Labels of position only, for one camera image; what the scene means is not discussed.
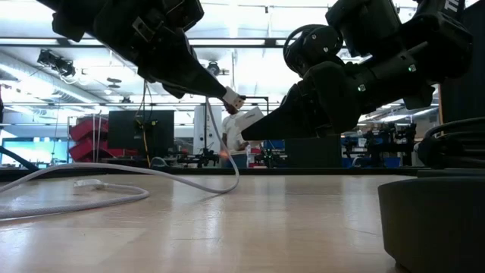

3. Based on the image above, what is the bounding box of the small black background robot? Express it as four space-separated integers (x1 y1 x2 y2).
176 147 221 168

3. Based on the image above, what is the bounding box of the black monitor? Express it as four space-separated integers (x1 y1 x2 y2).
108 109 175 160

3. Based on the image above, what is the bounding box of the white USB charger plug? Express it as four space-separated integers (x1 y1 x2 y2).
234 106 265 130

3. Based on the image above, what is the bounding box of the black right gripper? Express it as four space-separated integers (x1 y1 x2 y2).
241 24 361 142

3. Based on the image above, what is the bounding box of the black diagonal strut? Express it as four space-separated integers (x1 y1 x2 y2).
0 146 41 171

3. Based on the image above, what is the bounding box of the black partition panel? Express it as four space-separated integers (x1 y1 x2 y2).
438 0 485 126

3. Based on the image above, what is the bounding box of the black and blue equipment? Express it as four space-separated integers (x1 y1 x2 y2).
340 123 418 168

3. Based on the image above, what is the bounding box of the black power strip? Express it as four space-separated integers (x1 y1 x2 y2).
377 168 485 273

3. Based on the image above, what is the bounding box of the white USB cable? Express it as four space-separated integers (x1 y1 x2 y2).
0 86 246 221

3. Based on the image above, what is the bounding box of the red storage bin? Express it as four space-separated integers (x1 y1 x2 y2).
68 139 139 163
68 115 110 143

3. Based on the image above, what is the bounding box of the white pillar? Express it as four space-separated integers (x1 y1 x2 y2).
192 105 224 155

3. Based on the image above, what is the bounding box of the lit blue screen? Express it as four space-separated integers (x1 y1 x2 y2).
0 138 70 167

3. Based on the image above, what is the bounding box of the looped black cable bundle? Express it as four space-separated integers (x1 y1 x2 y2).
415 117 485 170

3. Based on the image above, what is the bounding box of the black aluminium table frame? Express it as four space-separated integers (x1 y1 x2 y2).
0 166 418 181

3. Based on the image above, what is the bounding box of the black square box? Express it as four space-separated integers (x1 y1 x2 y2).
283 136 342 168

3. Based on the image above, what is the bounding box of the person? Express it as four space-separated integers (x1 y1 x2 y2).
221 101 253 168

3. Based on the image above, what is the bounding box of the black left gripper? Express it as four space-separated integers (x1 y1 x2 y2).
51 0 229 100

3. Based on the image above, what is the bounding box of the black rig-mounted camera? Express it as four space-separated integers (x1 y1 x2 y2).
36 49 77 79

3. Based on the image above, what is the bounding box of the silver ventilation duct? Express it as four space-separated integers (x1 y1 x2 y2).
0 52 102 104

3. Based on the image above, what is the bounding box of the black overhead crossbar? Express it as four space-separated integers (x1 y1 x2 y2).
0 36 300 49

